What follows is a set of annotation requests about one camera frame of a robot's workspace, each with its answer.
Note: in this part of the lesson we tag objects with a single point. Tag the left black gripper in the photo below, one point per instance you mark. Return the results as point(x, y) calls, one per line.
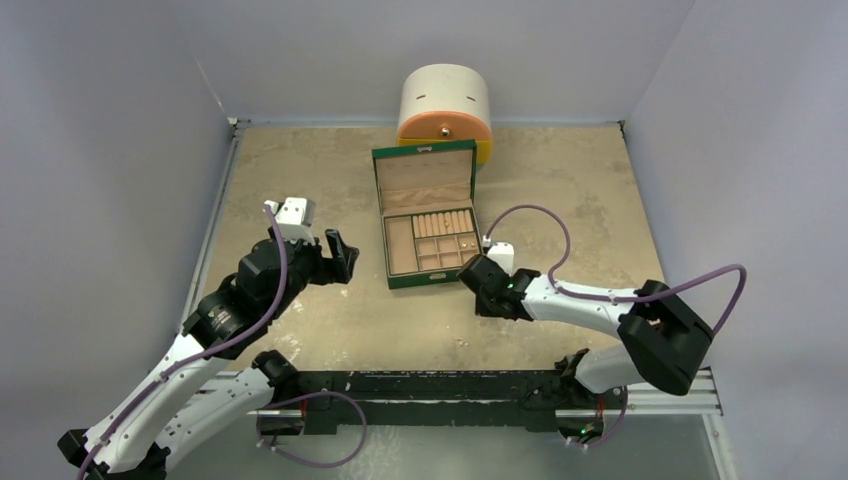
point(341, 262)

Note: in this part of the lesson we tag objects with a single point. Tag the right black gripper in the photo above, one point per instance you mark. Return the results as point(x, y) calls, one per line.
point(475, 273)

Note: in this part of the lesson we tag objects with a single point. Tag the green jewelry tray insert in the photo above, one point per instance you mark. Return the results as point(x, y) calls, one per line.
point(429, 242)

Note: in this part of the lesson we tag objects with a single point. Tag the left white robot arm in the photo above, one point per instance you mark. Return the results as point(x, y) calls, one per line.
point(147, 435)

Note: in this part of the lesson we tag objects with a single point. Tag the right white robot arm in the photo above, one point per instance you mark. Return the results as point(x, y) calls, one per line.
point(661, 340)

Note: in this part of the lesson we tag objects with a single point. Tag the green jewelry box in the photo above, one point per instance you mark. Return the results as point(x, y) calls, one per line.
point(424, 178)

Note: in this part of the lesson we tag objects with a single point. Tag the white orange round drawer box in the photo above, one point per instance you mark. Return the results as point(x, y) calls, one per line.
point(446, 102)

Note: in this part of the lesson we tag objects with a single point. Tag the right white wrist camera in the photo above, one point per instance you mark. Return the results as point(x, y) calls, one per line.
point(502, 253)

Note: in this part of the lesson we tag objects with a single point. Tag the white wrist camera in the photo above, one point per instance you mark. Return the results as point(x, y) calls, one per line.
point(502, 253)
point(294, 217)

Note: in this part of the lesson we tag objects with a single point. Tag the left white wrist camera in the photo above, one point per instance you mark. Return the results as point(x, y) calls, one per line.
point(294, 217)

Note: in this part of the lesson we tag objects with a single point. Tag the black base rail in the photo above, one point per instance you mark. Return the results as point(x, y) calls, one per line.
point(538, 401)

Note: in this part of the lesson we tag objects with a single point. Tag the aluminium frame rail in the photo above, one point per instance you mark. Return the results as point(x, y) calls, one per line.
point(200, 272)

